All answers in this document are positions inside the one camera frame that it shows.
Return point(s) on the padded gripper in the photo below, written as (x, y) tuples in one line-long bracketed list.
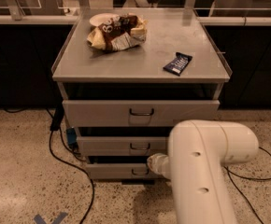
[(158, 165)]

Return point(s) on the grey bottom drawer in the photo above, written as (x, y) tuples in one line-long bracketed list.
[(120, 171)]

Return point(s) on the grey drawer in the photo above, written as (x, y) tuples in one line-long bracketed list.
[(127, 113), (121, 146), (120, 171)]

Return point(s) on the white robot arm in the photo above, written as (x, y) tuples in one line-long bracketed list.
[(196, 152)]

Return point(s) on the grey metal drawer cabinet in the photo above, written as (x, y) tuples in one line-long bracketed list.
[(83, 73)]

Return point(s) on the grey middle drawer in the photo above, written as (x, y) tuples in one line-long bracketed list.
[(121, 146)]

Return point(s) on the grey top drawer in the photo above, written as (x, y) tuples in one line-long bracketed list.
[(127, 113)]

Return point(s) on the blue power box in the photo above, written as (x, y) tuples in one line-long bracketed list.
[(71, 137)]

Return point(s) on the dark blue candy bar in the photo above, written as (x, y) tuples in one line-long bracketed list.
[(178, 64)]

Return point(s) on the crumpled brown chip bag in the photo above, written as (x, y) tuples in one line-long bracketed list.
[(120, 32)]

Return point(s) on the white plate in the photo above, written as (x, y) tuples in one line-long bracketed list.
[(98, 19)]

